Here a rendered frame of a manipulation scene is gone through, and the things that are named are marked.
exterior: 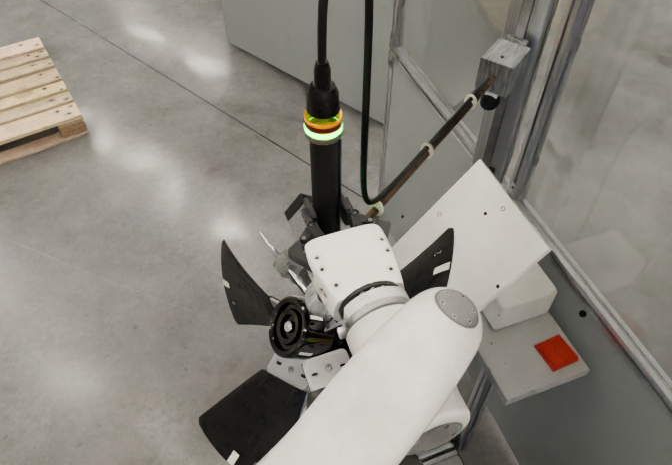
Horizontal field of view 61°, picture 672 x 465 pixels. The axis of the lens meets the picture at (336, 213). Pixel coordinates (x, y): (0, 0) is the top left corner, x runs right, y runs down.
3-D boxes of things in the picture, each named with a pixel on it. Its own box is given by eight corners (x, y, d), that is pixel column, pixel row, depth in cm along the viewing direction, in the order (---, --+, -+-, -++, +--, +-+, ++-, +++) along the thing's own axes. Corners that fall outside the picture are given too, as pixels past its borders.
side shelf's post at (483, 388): (461, 438, 217) (510, 322, 156) (466, 448, 215) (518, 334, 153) (451, 442, 216) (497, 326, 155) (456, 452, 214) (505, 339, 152)
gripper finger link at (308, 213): (301, 255, 72) (286, 218, 76) (325, 248, 73) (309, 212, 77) (300, 239, 70) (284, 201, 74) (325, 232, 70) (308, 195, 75)
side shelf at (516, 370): (511, 268, 168) (513, 262, 166) (586, 375, 145) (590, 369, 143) (437, 291, 163) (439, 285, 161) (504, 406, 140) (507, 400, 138)
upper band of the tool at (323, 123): (319, 118, 67) (319, 98, 65) (349, 131, 66) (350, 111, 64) (297, 137, 65) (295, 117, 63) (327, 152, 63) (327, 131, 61)
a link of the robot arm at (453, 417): (368, 300, 58) (334, 351, 64) (425, 419, 50) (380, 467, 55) (432, 296, 62) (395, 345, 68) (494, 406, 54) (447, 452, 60)
